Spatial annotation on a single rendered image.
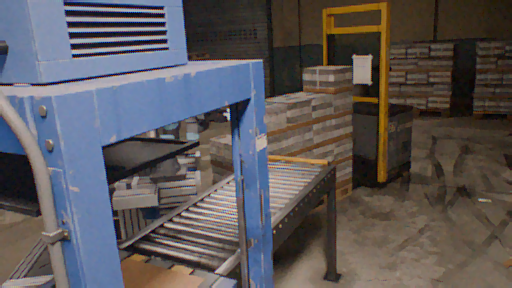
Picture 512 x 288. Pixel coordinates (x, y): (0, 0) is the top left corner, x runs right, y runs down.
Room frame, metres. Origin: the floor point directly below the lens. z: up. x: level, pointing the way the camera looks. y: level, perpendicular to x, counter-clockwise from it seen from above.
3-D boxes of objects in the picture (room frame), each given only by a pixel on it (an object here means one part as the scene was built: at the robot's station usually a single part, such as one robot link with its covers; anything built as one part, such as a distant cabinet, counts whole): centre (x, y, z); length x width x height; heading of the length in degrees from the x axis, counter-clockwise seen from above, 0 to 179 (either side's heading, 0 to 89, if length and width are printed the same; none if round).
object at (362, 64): (4.24, -1.06, 1.27); 0.57 x 0.01 x 0.65; 41
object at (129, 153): (1.10, 0.54, 1.30); 0.55 x 0.55 x 0.03; 62
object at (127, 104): (1.10, 0.54, 1.50); 0.94 x 0.68 x 0.10; 62
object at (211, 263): (1.48, 0.34, 0.77); 0.47 x 0.05 x 0.05; 62
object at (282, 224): (1.88, -0.16, 0.74); 1.34 x 0.05 x 0.12; 152
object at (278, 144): (3.47, -0.17, 0.42); 1.17 x 0.39 x 0.83; 131
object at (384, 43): (3.98, -1.26, 0.97); 0.09 x 0.09 x 1.75; 41
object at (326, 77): (3.94, -0.72, 0.65); 0.39 x 0.30 x 1.29; 41
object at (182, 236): (1.60, 0.28, 0.77); 0.47 x 0.05 x 0.05; 62
